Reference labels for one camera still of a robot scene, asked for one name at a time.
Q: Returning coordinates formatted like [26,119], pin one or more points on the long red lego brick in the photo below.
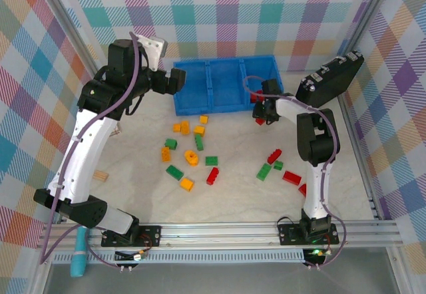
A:
[274,156]
[212,176]

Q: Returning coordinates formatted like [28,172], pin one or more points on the small yellow lego brick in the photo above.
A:
[176,127]

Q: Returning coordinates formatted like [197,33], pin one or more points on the small green lego brick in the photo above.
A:
[278,165]

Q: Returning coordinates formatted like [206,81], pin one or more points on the long green lego brick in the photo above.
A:
[174,172]
[199,142]
[263,171]

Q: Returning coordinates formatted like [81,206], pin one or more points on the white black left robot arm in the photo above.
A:
[83,154]

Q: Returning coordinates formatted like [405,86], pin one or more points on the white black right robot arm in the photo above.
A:
[314,191]

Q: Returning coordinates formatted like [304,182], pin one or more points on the blue three-compartment bin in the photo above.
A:
[226,88]

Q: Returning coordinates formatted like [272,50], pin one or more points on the black hard case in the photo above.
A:
[333,78]

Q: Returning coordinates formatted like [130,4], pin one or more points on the black connector board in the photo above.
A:
[123,256]
[314,256]

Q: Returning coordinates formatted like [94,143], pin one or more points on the teal marker pen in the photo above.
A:
[78,260]

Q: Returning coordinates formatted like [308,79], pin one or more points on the aluminium frame post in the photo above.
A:
[73,24]
[368,11]

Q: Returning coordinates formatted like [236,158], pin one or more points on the aluminium table side rail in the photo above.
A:
[360,161]

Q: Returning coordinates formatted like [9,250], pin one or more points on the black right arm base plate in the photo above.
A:
[288,235]

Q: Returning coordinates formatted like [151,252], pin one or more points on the aluminium mounting rail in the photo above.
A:
[216,234]

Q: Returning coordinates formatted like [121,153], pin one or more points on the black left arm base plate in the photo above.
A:
[151,235]

